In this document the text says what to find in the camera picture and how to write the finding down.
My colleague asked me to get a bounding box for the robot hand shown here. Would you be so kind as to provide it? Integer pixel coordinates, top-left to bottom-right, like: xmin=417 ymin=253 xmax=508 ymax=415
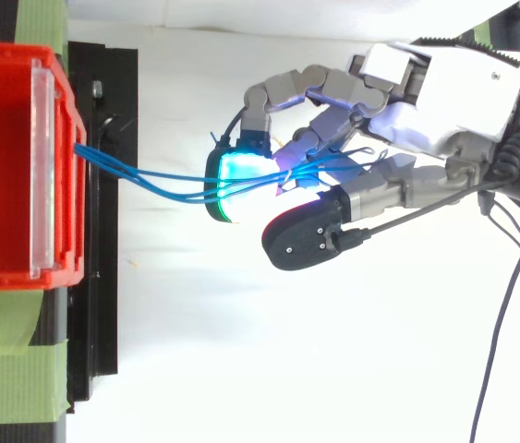
xmin=204 ymin=41 xmax=520 ymax=272

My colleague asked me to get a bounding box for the blue cable bundle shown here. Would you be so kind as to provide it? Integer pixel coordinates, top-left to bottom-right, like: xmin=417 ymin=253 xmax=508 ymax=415
xmin=73 ymin=141 xmax=389 ymax=205

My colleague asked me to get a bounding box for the black stand with green tape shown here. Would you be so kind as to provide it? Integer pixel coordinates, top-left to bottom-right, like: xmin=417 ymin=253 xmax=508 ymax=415
xmin=0 ymin=0 xmax=139 ymax=443

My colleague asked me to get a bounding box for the black background frame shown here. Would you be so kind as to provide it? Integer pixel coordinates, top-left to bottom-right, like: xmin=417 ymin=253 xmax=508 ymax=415
xmin=453 ymin=0 xmax=520 ymax=59

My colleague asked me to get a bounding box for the thin black cable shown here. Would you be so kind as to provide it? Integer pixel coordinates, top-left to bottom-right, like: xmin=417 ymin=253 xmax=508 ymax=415
xmin=219 ymin=107 xmax=248 ymax=145
xmin=468 ymin=206 xmax=520 ymax=443
xmin=340 ymin=178 xmax=508 ymax=248
xmin=476 ymin=188 xmax=520 ymax=278

